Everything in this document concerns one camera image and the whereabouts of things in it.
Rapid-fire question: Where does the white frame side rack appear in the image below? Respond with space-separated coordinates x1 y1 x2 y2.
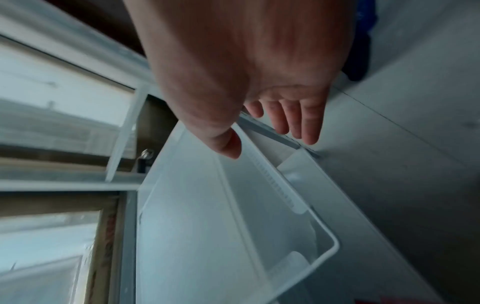
0 6 151 192

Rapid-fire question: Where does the clear acrylic divider panel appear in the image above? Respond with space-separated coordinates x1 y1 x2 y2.
135 121 273 304
215 123 342 304

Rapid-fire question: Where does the person's right hand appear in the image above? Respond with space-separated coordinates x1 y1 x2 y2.
123 0 355 160

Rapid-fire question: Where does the dark blue trouser leg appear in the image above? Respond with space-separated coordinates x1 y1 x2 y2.
342 0 378 83

